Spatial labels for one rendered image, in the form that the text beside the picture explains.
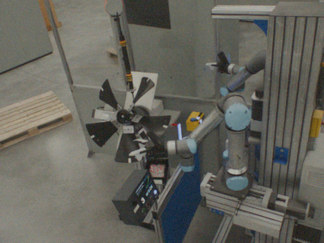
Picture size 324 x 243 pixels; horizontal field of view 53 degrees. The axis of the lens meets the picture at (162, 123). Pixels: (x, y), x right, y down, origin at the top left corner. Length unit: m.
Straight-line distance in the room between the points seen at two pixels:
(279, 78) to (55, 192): 2.87
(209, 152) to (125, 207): 1.74
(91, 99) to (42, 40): 4.58
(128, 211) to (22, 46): 6.49
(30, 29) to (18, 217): 5.04
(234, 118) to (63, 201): 2.60
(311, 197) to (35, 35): 6.97
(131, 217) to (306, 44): 1.24
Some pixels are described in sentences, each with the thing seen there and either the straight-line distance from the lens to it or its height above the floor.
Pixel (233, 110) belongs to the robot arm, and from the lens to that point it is 1.55.
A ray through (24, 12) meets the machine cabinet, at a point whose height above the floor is 1.06.
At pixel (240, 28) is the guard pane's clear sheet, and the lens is 2.69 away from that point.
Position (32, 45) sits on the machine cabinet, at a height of 0.36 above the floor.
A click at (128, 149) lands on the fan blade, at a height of 1.01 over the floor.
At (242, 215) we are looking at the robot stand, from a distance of 2.03.
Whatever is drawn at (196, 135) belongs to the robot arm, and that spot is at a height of 1.43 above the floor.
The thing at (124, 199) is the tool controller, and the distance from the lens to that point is 1.76.
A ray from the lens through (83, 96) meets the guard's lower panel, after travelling 3.77.
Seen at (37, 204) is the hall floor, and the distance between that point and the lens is 3.88.
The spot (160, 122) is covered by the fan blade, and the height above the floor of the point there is 1.17.
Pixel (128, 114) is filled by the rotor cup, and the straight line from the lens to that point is 2.47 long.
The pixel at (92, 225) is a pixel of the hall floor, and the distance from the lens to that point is 3.41.
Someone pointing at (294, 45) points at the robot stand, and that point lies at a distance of 1.69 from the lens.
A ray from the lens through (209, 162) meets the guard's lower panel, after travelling 3.46.
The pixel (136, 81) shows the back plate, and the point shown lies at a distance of 2.82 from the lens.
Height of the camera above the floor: 2.48
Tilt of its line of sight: 33 degrees down
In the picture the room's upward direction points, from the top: 8 degrees counter-clockwise
